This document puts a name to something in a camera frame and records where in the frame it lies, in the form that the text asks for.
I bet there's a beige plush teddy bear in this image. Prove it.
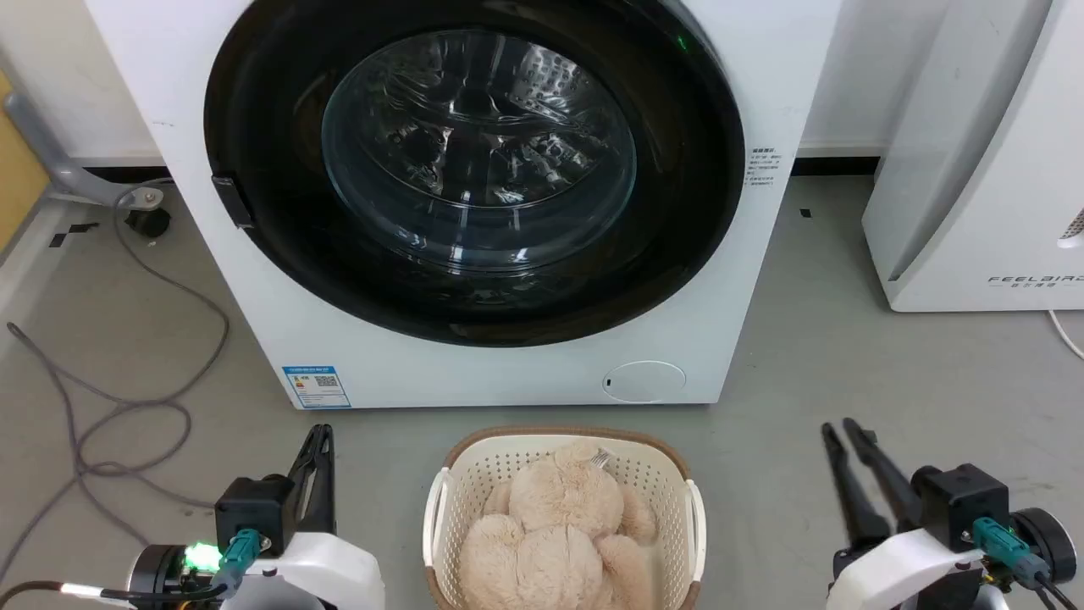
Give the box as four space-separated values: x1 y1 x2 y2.
458 439 660 610

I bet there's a blue energy label sticker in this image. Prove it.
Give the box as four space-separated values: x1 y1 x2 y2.
282 365 352 411

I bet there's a white power cable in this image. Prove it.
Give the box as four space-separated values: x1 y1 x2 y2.
1048 309 1084 360

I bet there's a black text warning sticker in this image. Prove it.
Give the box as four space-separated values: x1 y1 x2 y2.
744 147 784 192

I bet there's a teal plug right cable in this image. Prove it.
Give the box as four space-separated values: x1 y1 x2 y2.
971 517 1084 610

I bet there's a grey floor cable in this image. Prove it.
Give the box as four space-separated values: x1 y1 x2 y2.
0 178 231 585

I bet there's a grey metal chair leg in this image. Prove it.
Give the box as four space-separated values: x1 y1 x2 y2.
0 90 166 210

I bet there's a black round washer door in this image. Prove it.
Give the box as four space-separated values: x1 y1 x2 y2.
203 0 747 348

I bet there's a black caster wheel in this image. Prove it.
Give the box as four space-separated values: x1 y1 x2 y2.
125 207 172 239

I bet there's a white box appliance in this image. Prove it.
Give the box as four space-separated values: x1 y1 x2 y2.
861 0 1084 313

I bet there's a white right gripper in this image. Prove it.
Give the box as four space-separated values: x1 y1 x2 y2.
820 418 987 610

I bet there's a cream perforated laundry basket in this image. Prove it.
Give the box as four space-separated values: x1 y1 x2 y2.
423 426 708 610

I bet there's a round white filter cover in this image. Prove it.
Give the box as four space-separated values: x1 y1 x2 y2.
602 360 688 404

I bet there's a white front-load washing machine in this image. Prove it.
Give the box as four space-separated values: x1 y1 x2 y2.
84 0 844 411

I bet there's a yellow wooden board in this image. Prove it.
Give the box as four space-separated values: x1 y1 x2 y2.
0 71 52 253

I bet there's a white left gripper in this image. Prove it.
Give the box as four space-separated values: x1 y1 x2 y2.
222 424 386 610

